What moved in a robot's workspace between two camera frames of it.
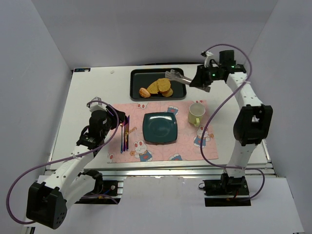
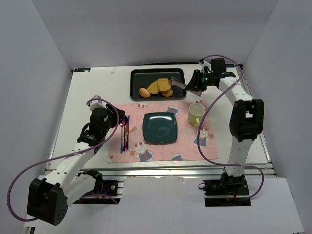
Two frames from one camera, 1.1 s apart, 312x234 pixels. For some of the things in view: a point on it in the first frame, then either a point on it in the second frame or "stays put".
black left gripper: (117, 117) stays put
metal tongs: (179, 75) → (174, 82)
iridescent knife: (127, 131) stays put
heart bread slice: (164, 84) stays put
